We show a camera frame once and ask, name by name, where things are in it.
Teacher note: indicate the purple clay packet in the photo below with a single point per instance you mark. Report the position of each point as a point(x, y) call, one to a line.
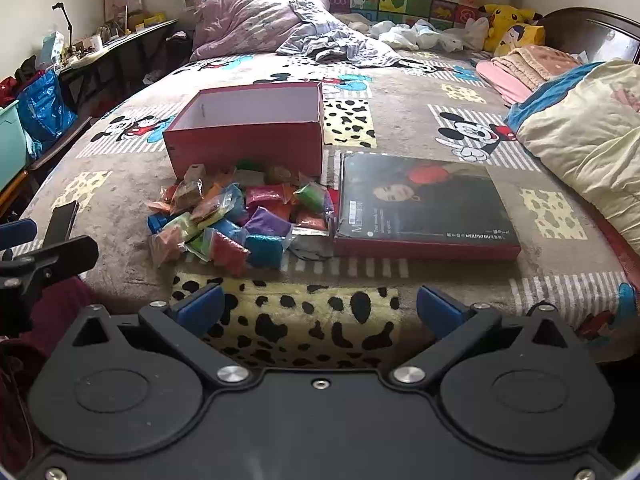
point(267, 222)

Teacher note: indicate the green storage bin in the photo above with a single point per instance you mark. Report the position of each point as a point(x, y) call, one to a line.
point(10, 145)

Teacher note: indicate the lilac floral pillow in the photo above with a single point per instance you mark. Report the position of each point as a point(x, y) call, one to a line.
point(240, 20)

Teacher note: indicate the pink cardboard box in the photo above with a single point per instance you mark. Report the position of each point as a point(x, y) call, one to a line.
point(240, 145)

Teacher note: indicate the light blue tissue pack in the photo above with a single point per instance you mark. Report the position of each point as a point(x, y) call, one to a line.
point(52, 47)

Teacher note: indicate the folded beige fleece blanket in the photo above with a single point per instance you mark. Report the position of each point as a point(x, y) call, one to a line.
point(540, 62)

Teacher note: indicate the dark portrait-print box lid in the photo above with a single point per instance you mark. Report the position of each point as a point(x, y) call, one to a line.
point(425, 200)

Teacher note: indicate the dark desk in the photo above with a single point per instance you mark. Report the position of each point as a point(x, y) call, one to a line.
point(125, 42)

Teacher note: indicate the black phone holder stand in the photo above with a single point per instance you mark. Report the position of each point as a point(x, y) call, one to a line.
point(67, 25)

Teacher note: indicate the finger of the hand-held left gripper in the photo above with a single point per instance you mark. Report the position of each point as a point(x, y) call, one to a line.
point(17, 232)
point(61, 225)

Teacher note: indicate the folded pink blanket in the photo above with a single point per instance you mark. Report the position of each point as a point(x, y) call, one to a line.
point(500, 85)

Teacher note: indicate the colourful alphabet foam mat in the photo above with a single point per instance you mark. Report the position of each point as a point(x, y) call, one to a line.
point(400, 2)

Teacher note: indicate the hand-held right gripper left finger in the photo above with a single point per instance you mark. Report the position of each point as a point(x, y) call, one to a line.
point(202, 306)

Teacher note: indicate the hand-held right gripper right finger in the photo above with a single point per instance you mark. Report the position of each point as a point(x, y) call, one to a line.
point(439, 310)

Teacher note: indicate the yellow box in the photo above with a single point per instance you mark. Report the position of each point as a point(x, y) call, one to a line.
point(147, 20)

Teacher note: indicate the crumpled white clothes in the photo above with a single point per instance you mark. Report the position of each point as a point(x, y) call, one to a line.
point(405, 35)

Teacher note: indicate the crumpled lilac clothing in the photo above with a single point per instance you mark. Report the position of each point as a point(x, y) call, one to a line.
point(340, 45)

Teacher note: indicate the yellow plush toy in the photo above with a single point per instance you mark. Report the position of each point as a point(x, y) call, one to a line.
point(505, 17)

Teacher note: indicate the blue plastic bag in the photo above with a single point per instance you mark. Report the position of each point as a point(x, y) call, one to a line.
point(45, 105)

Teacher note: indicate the person's maroon clothing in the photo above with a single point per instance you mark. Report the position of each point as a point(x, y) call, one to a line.
point(55, 305)

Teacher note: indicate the pile of colourful packets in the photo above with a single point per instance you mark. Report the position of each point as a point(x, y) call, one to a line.
point(220, 230)

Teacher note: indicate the dark wooden headboard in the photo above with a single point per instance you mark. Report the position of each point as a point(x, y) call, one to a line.
point(600, 35)

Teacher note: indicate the cream quilt with blue lining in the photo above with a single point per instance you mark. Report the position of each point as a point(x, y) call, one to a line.
point(585, 130)

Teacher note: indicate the cardboard picture board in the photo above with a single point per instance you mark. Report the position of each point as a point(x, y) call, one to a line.
point(122, 2)

